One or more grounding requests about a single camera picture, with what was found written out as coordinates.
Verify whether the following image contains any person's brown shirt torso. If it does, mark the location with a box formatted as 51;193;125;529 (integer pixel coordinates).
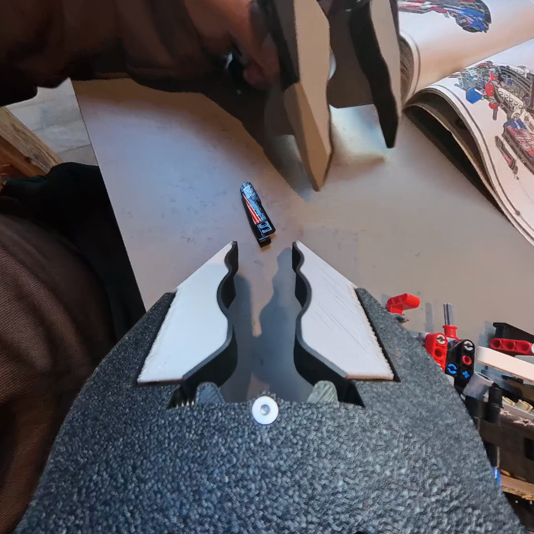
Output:
0;200;119;534

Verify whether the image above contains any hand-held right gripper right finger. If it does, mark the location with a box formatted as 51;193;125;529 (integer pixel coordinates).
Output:
291;240;395;384

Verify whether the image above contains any person's left forearm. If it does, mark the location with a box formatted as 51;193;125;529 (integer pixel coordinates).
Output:
0;0;251;105

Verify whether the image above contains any black garment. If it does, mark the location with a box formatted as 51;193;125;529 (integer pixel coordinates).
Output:
0;163;146;334

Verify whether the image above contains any partly built toy brick car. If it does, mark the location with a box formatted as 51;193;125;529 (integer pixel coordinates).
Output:
385;292;534;501

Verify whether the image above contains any person's left hand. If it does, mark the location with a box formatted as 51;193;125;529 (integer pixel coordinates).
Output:
184;0;280;90

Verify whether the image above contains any grey desk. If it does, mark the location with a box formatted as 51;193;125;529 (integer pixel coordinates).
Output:
71;0;534;418

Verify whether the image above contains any open instruction booklet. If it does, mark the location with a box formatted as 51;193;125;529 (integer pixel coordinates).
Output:
394;0;534;247

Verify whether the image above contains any black striped toy brick panel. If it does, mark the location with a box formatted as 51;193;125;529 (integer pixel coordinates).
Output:
240;181;276;243

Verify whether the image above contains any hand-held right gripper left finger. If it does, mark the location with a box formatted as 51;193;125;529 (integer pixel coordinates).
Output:
138;240;239;390

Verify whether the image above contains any wooden plank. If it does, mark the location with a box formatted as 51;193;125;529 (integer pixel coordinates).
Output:
0;106;63;180

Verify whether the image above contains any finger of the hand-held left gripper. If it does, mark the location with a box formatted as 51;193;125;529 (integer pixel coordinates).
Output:
350;0;404;149
283;0;334;192

